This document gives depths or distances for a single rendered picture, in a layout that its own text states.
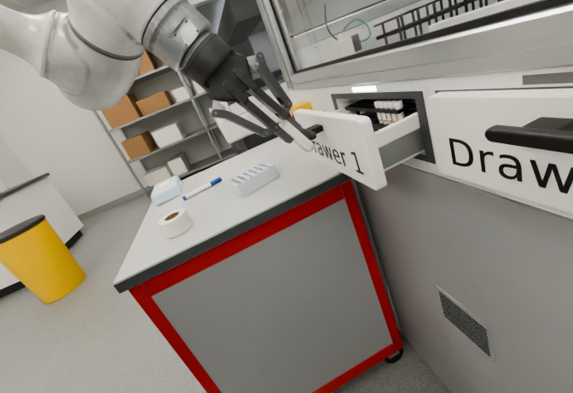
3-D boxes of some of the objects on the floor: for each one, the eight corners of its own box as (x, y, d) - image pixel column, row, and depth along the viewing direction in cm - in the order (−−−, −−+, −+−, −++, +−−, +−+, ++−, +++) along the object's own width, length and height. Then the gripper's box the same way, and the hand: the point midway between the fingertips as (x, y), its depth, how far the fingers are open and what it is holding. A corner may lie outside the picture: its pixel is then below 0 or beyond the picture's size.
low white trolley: (256, 466, 85) (112, 284, 58) (234, 318, 142) (156, 191, 115) (413, 366, 93) (352, 165, 66) (332, 263, 151) (282, 134, 124)
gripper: (167, 80, 38) (295, 181, 46) (225, 7, 39) (341, 118, 47) (171, 88, 45) (282, 175, 53) (221, 26, 46) (322, 120, 54)
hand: (295, 135), depth 49 cm, fingers closed
